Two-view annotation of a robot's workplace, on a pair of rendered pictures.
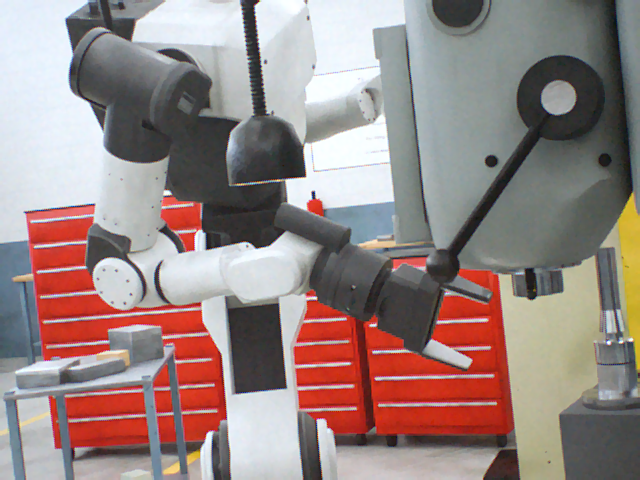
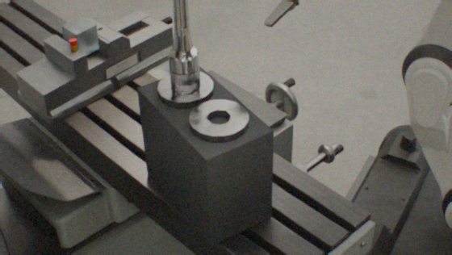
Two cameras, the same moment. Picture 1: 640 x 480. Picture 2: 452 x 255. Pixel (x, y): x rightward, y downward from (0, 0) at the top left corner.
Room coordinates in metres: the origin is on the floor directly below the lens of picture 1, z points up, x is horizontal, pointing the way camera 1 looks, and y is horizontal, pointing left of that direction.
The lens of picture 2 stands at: (1.90, -1.15, 1.80)
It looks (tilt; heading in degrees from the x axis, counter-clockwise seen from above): 38 degrees down; 120
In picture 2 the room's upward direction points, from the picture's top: 2 degrees counter-clockwise
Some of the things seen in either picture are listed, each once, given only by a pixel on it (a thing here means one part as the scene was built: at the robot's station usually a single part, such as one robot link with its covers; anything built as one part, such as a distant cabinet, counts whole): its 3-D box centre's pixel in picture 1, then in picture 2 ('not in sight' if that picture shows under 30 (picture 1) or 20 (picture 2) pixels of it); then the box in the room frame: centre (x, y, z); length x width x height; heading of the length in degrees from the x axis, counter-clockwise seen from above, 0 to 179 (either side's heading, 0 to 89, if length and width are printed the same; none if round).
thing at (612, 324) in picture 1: (608, 293); (181, 21); (1.36, -0.34, 1.24); 0.03 x 0.03 x 0.11
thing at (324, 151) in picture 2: not in sight; (316, 160); (1.37, 0.26, 0.50); 0.22 x 0.06 x 0.06; 72
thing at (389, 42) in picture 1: (408, 135); not in sight; (1.11, -0.09, 1.45); 0.04 x 0.04 x 0.21; 72
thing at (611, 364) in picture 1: (616, 369); (184, 71); (1.36, -0.34, 1.14); 0.05 x 0.05 x 0.06
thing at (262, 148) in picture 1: (264, 148); not in sight; (1.05, 0.04, 1.45); 0.07 x 0.07 x 0.06
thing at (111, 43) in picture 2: not in sight; (102, 35); (1.02, -0.12, 1.01); 0.12 x 0.06 x 0.04; 163
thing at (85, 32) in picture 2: not in sight; (80, 37); (1.00, -0.18, 1.03); 0.06 x 0.05 x 0.06; 163
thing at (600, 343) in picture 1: (614, 342); (183, 54); (1.36, -0.34, 1.18); 0.05 x 0.05 x 0.01
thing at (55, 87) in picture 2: not in sight; (94, 54); (1.01, -0.15, 0.97); 0.35 x 0.15 x 0.11; 73
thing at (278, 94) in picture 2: not in sight; (272, 107); (1.23, 0.27, 0.62); 0.16 x 0.12 x 0.12; 72
